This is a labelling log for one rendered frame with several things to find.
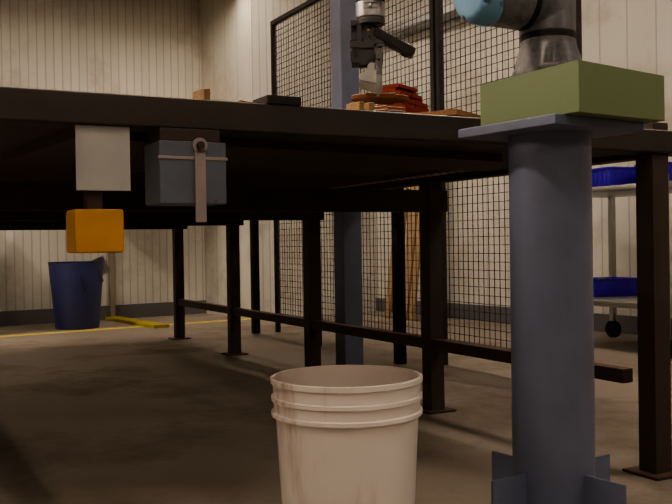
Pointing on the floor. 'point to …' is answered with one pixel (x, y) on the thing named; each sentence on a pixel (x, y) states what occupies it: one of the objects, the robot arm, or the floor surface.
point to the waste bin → (77, 293)
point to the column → (552, 312)
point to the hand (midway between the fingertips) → (380, 98)
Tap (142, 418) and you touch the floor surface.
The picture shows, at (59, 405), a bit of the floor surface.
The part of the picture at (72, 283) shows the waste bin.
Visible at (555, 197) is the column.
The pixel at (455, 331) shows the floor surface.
